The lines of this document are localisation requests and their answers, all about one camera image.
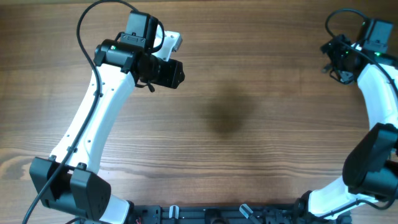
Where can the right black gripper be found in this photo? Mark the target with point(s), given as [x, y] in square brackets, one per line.
[333, 49]

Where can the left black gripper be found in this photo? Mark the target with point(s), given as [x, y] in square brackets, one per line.
[171, 79]

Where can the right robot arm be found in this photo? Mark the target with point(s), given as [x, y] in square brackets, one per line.
[369, 176]

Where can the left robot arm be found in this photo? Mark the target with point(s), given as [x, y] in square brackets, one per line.
[68, 179]

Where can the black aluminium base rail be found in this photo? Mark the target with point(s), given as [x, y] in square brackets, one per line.
[214, 214]

